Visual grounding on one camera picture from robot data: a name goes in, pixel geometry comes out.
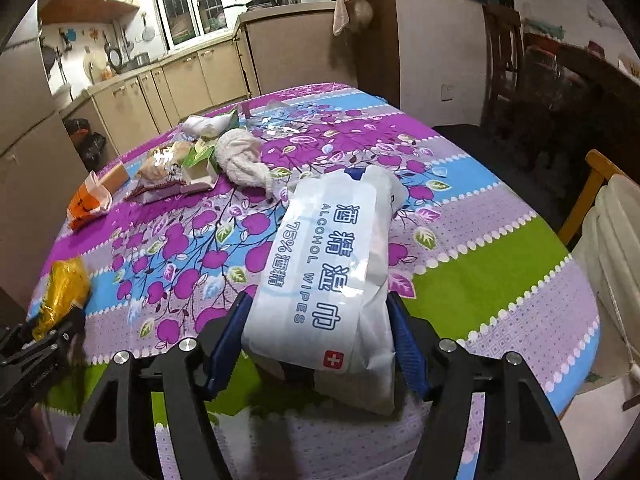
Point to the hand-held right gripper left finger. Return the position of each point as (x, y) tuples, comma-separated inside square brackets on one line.
[(225, 342)]

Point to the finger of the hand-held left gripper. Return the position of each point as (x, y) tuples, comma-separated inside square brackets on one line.
[(50, 342)]

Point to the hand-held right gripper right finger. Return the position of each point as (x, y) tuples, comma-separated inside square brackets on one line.
[(407, 342)]

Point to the yellow wrapper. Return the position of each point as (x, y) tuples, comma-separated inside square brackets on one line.
[(60, 290)]

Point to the white wet wipes packet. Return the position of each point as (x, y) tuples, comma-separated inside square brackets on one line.
[(325, 270)]

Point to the bread snack packet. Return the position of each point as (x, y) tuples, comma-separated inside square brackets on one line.
[(160, 165)]

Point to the table with floral striped cloth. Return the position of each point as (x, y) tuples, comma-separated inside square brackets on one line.
[(450, 270)]

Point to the orange and white packet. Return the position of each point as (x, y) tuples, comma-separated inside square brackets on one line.
[(87, 200)]

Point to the beige refrigerator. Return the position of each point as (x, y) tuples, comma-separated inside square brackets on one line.
[(30, 170)]

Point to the green carton box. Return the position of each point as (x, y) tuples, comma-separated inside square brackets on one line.
[(200, 160)]

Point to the white crumpled cloth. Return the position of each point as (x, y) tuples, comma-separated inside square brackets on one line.
[(245, 157)]

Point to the black plastic bag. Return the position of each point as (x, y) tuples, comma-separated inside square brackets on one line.
[(87, 142)]

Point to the dark cloth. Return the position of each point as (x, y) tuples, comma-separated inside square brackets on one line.
[(500, 150)]

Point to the white crumpled wrapper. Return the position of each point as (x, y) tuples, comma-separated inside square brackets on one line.
[(205, 124)]

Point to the white plastic bucket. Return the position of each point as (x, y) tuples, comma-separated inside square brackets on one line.
[(615, 270)]

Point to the yellow wooden chair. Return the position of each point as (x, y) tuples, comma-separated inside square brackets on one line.
[(582, 195)]

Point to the clear plastic film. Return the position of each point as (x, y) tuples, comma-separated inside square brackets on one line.
[(275, 112)]

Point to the round white board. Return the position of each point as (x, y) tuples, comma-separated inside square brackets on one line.
[(95, 66)]

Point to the beige kitchen base cabinets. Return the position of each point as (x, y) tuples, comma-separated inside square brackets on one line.
[(280, 55)]

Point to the steel cooking pot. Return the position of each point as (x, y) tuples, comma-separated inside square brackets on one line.
[(135, 61)]

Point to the dark wooden chair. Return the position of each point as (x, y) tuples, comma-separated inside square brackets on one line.
[(502, 60)]

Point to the dark wooden sideboard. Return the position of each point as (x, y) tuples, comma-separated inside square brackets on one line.
[(585, 90)]

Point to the hanging strainer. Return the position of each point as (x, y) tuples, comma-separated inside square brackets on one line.
[(147, 35)]

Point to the red basket with plants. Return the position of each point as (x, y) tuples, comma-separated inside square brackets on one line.
[(545, 40)]

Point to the black wok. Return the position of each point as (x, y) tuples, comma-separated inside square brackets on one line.
[(252, 0)]

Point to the kitchen window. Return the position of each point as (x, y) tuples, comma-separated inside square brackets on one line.
[(190, 0)]

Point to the white wall socket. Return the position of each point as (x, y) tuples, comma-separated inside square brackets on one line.
[(446, 93)]

